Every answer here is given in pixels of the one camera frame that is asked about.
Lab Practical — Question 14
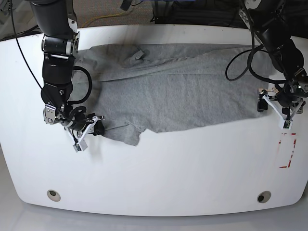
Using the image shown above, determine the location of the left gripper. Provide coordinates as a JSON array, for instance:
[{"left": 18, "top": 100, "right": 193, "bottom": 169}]
[{"left": 257, "top": 81, "right": 308, "bottom": 113}]

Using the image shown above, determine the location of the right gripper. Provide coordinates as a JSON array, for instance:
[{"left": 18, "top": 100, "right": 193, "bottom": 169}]
[{"left": 61, "top": 109, "right": 105, "bottom": 136}]

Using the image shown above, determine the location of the grey T-shirt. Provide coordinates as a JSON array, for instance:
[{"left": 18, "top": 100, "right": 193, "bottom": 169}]
[{"left": 76, "top": 44, "right": 268, "bottom": 146}]

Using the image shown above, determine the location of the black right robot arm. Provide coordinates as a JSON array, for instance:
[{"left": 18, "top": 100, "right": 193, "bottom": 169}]
[{"left": 29, "top": 0, "right": 104, "bottom": 136}]

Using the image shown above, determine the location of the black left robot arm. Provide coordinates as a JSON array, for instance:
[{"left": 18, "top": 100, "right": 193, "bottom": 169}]
[{"left": 240, "top": 0, "right": 308, "bottom": 109}]

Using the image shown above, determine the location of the red tape rectangle marking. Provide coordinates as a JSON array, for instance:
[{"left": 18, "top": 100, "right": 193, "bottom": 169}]
[{"left": 276, "top": 132, "right": 297, "bottom": 169}]

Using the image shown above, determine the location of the left table grommet hole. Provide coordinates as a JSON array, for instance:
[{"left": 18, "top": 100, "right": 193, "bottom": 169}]
[{"left": 47, "top": 190, "right": 61, "bottom": 202}]

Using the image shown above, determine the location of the table grommet hole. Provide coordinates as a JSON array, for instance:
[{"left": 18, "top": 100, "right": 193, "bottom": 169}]
[
  {"left": 47, "top": 190, "right": 61, "bottom": 202},
  {"left": 257, "top": 191, "right": 271, "bottom": 204}
]

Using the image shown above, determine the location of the right table grommet hole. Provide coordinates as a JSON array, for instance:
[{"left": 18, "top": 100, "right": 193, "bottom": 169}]
[{"left": 257, "top": 191, "right": 271, "bottom": 204}]

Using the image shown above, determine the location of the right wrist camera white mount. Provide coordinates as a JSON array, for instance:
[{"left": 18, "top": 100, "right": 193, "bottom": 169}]
[{"left": 68, "top": 116, "right": 104, "bottom": 152}]

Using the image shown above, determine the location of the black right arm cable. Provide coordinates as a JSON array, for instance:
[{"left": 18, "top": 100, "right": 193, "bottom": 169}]
[{"left": 68, "top": 65, "right": 93, "bottom": 105}]

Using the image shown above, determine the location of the yellow cable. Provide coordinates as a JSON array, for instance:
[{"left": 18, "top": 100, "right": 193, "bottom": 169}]
[{"left": 83, "top": 11, "right": 126, "bottom": 27}]

